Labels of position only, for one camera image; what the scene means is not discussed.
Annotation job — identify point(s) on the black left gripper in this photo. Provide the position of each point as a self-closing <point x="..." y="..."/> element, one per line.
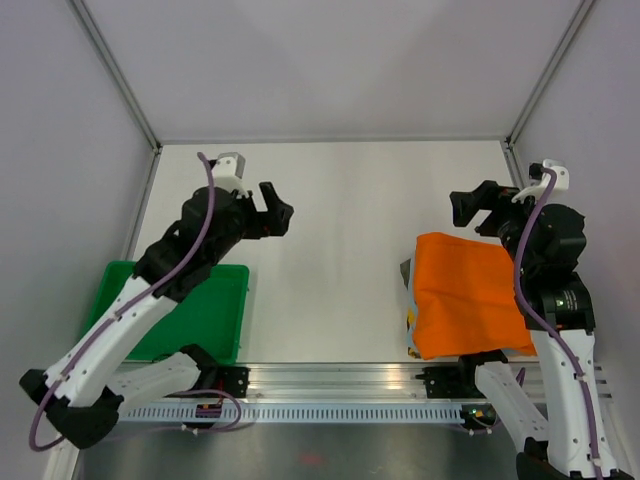
<point x="271" y="223"/>

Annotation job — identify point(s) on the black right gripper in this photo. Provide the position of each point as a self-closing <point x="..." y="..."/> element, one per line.
<point x="489" y="195"/>

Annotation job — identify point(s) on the orange trousers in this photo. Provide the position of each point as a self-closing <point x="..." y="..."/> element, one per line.
<point x="464" y="292"/>

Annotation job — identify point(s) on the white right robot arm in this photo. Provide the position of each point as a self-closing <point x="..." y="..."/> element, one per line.
<point x="544" y="241"/>

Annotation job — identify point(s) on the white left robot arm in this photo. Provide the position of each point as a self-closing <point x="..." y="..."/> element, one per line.
<point x="81" y="397"/>

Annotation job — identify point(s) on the light blue folded trousers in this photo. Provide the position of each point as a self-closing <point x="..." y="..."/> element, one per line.
<point x="411" y="322"/>

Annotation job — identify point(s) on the green plastic tray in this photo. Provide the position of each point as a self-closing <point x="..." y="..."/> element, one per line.
<point x="211" y="317"/>

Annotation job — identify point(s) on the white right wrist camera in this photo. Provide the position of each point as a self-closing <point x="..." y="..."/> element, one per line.
<point x="548" y="180"/>

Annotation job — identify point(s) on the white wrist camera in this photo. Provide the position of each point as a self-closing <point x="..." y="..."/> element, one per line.
<point x="228" y="170"/>
<point x="548" y="180"/>

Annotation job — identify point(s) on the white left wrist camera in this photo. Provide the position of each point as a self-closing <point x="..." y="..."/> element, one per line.
<point x="228" y="170"/>

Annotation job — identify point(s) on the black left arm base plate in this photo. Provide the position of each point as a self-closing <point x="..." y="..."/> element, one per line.
<point x="233" y="380"/>

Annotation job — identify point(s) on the aluminium front rail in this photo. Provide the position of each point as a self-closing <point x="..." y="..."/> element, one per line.
<point x="339" y="383"/>

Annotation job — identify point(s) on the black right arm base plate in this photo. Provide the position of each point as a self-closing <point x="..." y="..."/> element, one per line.
<point x="450" y="381"/>

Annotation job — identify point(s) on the right aluminium frame post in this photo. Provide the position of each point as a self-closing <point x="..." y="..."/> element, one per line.
<point x="561" y="50"/>

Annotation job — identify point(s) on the aluminium frame post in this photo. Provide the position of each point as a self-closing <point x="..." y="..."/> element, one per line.
<point x="561" y="50"/>
<point x="102" y="49"/>

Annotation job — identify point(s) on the perforated white cable duct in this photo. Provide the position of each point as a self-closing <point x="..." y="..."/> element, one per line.
<point x="330" y="413"/>

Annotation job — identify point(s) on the left aluminium frame post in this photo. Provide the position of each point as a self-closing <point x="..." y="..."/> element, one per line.
<point x="102" y="49"/>

